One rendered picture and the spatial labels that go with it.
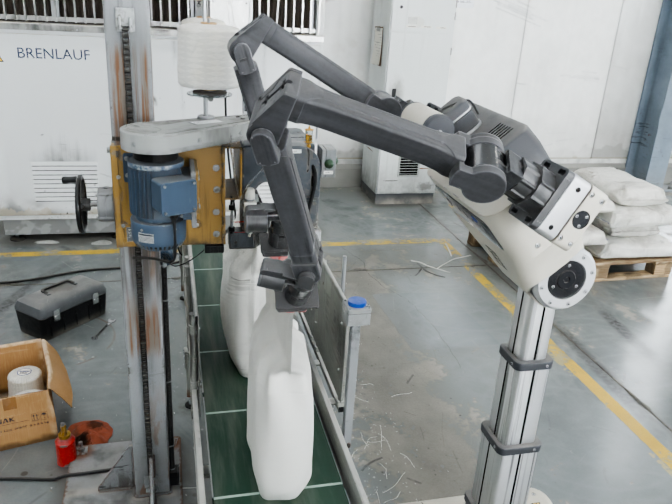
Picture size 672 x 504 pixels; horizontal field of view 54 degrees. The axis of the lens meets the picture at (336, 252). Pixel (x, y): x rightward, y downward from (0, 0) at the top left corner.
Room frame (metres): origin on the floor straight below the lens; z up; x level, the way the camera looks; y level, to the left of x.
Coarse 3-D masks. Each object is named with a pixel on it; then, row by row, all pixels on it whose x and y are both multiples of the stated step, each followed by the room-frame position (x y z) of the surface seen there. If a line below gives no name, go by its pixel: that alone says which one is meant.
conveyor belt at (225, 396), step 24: (216, 264) 3.24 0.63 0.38; (216, 288) 2.95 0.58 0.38; (216, 312) 2.70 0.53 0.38; (216, 336) 2.48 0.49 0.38; (216, 360) 2.29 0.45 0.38; (216, 384) 2.12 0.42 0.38; (240, 384) 2.13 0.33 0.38; (216, 408) 1.97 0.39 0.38; (240, 408) 1.98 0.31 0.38; (216, 432) 1.83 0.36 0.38; (240, 432) 1.84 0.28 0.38; (216, 456) 1.71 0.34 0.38; (240, 456) 1.72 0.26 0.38; (312, 456) 1.74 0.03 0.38; (216, 480) 1.60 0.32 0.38; (240, 480) 1.61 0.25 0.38; (312, 480) 1.63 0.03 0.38; (336, 480) 1.64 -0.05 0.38
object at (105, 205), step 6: (108, 186) 1.94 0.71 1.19; (102, 192) 1.90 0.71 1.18; (108, 192) 1.90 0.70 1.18; (102, 198) 1.89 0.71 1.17; (108, 198) 1.89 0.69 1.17; (102, 204) 1.88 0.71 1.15; (108, 204) 1.88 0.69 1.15; (102, 210) 1.88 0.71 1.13; (108, 210) 1.88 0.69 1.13; (96, 216) 1.88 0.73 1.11; (102, 216) 1.88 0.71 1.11; (108, 216) 1.88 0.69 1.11; (114, 216) 1.89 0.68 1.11
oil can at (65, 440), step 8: (64, 424) 2.11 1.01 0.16; (64, 432) 2.03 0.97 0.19; (56, 440) 2.07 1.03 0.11; (64, 440) 2.07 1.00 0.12; (72, 440) 2.08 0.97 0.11; (56, 448) 2.06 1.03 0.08; (64, 448) 2.06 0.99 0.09; (72, 448) 2.07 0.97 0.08; (64, 456) 2.05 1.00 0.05; (72, 456) 2.07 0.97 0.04; (64, 464) 2.05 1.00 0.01
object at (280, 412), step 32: (256, 320) 1.83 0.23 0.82; (288, 320) 1.49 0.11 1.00; (256, 352) 1.66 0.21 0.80; (288, 352) 1.48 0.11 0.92; (256, 384) 1.57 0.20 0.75; (288, 384) 1.53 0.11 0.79; (256, 416) 1.56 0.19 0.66; (288, 416) 1.51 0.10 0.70; (256, 448) 1.54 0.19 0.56; (288, 448) 1.51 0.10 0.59; (256, 480) 1.55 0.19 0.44; (288, 480) 1.51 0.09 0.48
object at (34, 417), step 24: (0, 360) 2.51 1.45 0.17; (24, 360) 2.55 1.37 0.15; (48, 360) 2.42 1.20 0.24; (0, 384) 2.50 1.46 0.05; (48, 384) 2.26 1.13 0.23; (0, 408) 2.13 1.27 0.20; (24, 408) 2.17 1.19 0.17; (48, 408) 2.22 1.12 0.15; (0, 432) 2.13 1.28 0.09; (24, 432) 2.17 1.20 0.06; (48, 432) 2.21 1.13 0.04
